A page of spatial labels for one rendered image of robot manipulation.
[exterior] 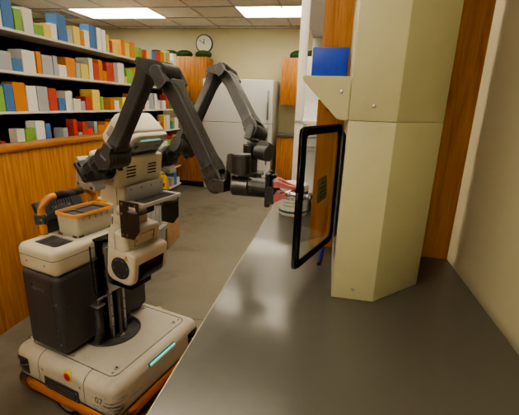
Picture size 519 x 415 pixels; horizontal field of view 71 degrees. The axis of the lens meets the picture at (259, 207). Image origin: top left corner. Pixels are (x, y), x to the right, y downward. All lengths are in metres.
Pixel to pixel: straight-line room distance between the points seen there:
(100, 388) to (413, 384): 1.36
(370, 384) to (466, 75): 0.96
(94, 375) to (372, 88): 1.59
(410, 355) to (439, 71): 0.67
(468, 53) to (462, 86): 0.10
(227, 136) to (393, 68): 5.23
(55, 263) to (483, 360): 1.55
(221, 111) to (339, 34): 4.85
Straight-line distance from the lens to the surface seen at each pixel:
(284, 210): 1.70
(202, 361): 0.80
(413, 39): 0.95
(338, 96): 0.91
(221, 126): 6.06
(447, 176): 1.36
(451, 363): 0.91
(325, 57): 1.11
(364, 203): 0.95
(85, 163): 1.48
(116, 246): 1.70
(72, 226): 1.89
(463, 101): 1.34
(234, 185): 1.08
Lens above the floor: 1.44
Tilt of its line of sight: 16 degrees down
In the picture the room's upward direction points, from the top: 2 degrees clockwise
